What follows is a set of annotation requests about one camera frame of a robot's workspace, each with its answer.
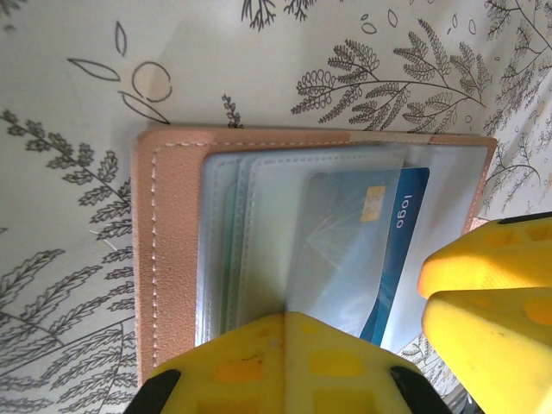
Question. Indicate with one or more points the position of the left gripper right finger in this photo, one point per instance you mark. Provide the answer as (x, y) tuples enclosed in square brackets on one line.
[(328, 340)]

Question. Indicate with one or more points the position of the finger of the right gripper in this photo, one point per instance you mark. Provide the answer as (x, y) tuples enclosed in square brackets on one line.
[(487, 345), (487, 259)]

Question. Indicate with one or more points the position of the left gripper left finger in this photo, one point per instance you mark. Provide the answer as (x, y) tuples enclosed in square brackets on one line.
[(271, 353)]

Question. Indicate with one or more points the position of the blue credit card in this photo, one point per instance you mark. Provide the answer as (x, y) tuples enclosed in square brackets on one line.
[(405, 259)]

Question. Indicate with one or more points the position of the green credit card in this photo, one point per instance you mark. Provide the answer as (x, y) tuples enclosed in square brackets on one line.
[(233, 224)]

